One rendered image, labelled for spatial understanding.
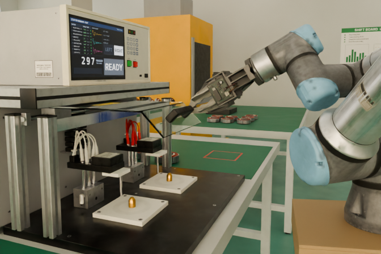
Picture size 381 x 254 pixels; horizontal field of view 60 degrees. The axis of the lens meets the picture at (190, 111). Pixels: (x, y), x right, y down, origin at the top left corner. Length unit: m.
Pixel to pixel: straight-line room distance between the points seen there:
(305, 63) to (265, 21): 5.50
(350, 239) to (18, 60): 0.91
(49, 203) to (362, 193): 0.68
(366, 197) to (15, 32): 0.95
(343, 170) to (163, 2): 4.60
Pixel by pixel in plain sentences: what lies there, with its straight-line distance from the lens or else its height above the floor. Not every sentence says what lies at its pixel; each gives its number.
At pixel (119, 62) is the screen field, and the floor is 1.18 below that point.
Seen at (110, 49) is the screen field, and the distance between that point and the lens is 1.05.
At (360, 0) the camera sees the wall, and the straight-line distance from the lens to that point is 6.21.
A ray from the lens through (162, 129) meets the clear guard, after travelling 0.75.
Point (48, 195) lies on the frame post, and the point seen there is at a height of 0.87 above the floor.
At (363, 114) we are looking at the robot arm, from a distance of 0.60.
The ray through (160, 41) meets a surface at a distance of 4.75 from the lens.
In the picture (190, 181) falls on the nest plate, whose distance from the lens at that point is 1.15.
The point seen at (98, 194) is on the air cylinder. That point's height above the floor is 0.80.
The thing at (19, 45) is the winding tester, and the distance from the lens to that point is 1.02.
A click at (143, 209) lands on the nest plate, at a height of 0.78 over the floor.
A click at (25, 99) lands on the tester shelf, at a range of 0.81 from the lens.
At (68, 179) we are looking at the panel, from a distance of 1.12.
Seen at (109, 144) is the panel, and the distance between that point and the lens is 1.27.
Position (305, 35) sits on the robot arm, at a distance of 0.78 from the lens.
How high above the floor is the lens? 1.14
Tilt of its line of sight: 6 degrees down
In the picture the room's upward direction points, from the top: straight up
